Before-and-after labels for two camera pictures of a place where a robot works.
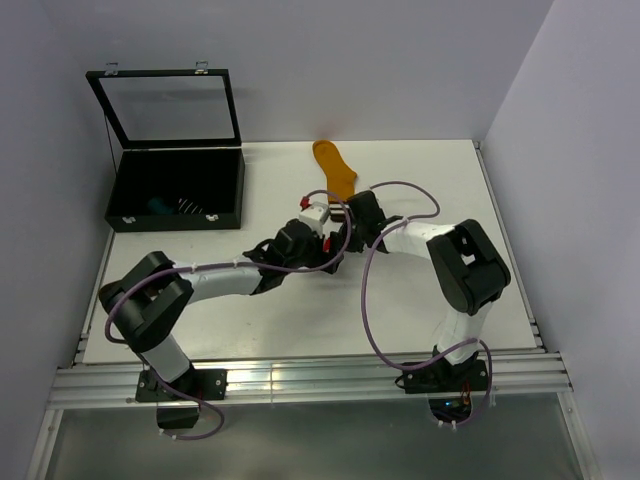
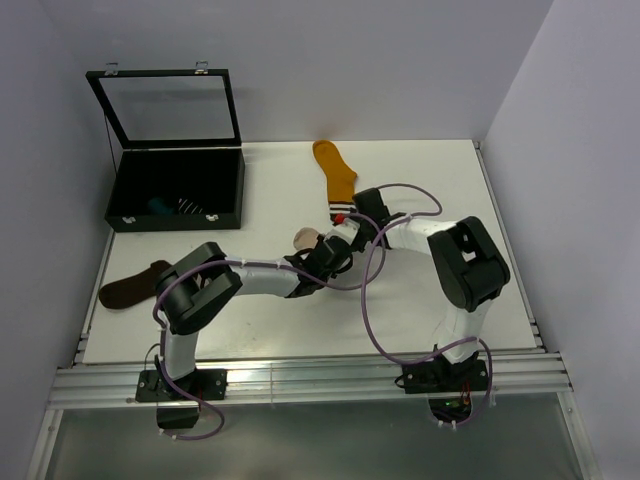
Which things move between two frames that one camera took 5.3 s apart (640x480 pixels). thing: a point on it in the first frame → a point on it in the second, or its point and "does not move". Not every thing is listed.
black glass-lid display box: (182, 166) does not move
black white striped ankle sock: (187, 207) does not move
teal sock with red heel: (158, 205) does not move
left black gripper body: (313, 251) → (323, 280)
